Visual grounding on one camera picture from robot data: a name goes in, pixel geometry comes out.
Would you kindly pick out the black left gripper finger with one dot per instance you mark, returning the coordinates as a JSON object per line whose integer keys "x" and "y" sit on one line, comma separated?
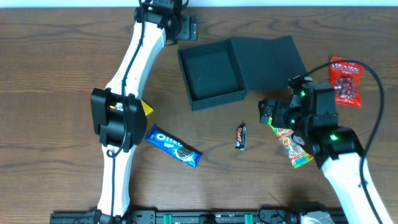
{"x": 194, "y": 22}
{"x": 194, "y": 34}

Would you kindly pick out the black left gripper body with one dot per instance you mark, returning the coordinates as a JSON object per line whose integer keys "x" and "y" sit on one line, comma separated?
{"x": 189, "y": 28}

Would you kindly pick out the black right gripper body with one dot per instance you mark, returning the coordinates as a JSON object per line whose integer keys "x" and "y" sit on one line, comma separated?
{"x": 267, "y": 111}

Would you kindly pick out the Haribo gummy worms bag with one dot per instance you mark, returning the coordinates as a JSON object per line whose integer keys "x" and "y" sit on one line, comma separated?
{"x": 293, "y": 146}

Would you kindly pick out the black gift box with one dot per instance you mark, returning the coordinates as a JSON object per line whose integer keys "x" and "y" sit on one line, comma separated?
{"x": 223, "y": 72}

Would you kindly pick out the red candy bag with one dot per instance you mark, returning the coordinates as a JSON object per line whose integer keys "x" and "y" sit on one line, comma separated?
{"x": 345, "y": 78}

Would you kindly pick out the yellow snack bag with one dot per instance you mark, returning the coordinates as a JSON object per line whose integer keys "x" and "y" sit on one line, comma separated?
{"x": 147, "y": 108}

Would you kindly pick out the blue Oreo cookie pack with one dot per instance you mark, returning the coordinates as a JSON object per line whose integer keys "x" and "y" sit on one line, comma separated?
{"x": 173, "y": 146}

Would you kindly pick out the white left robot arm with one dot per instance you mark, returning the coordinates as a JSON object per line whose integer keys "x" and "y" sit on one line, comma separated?
{"x": 118, "y": 115}

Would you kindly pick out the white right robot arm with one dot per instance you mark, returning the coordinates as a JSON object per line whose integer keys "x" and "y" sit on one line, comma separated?
{"x": 311, "y": 115}

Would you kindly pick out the small Mars chocolate bar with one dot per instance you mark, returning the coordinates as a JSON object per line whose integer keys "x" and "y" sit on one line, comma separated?
{"x": 241, "y": 140}

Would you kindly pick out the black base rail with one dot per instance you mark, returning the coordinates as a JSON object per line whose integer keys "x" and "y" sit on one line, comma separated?
{"x": 312, "y": 212}

